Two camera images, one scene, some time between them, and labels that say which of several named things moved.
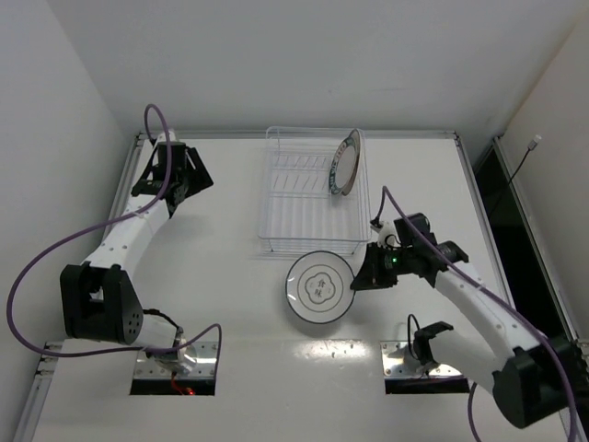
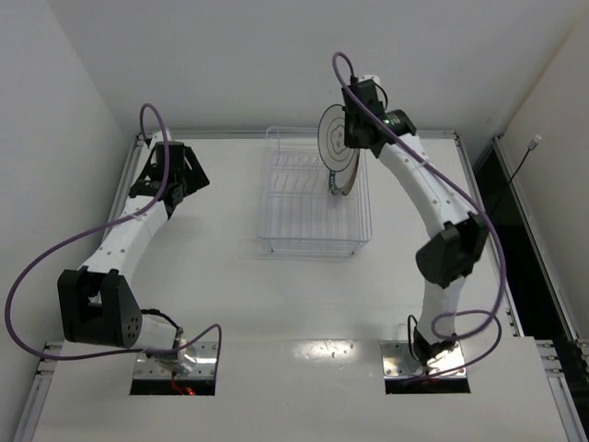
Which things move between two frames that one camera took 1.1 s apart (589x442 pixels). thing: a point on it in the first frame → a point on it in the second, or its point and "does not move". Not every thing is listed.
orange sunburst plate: (356, 138) does not move
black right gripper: (374, 265) → (352, 136)
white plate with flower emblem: (318, 287) → (331, 139)
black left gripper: (150, 185) does not move
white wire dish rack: (298, 212) does not move
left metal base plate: (146, 367) does not move
